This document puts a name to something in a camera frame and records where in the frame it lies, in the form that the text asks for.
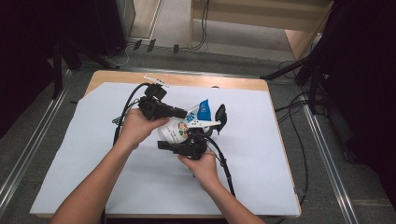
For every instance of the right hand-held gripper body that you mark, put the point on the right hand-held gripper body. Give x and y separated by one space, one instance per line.
194 144

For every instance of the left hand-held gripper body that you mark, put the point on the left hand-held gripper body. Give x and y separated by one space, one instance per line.
152 107

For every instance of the blue and white bag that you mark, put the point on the blue and white bag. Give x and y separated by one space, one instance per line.
174 130

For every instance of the clear jar with black lid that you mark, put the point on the clear jar with black lid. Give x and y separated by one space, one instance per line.
221 116

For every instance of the person's right hand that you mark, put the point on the person's right hand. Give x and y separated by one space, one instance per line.
202 169

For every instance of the person's left hand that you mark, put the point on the person's left hand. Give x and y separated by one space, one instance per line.
137 129

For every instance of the black tape strip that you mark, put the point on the black tape strip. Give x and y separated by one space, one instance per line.
176 48
137 44
151 45

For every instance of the white paper sheet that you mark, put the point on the white paper sheet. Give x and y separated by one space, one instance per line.
264 171

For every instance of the grey cabinet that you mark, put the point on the grey cabinet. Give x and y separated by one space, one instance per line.
126 15

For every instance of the black metal stand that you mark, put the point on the black metal stand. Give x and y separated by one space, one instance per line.
311 68
57 71

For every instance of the light wooden shelf unit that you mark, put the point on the light wooden shelf unit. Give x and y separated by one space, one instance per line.
249 12

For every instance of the metal floor rail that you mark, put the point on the metal floor rail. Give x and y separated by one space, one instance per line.
31 146
330 161

